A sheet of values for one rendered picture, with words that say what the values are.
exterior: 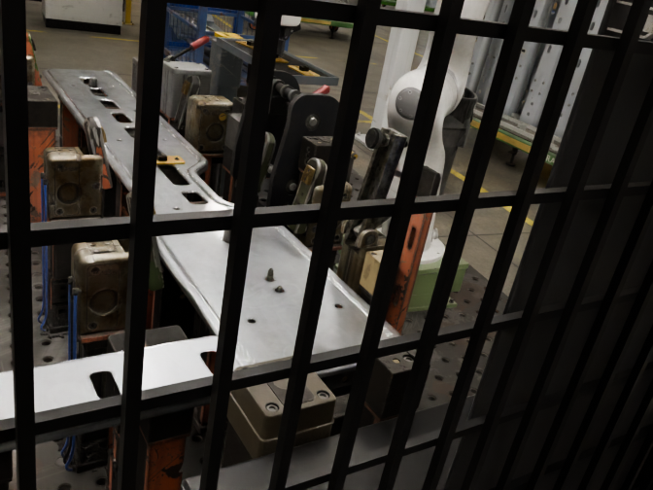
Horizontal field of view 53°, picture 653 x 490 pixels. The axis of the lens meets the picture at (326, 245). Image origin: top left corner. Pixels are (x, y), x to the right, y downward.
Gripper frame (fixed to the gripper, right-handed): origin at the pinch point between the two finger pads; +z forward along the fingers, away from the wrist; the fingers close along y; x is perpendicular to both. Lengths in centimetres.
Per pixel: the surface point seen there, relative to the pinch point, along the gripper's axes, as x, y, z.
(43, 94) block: -13, 48, 16
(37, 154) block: -9, 50, 28
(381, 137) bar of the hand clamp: 70, 24, -3
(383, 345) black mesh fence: 122, 69, -14
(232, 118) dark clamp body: 18.5, 18.8, 11.1
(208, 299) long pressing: 70, 47, 19
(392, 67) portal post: -245, -254, 57
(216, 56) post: -25.0, 2.1, 8.4
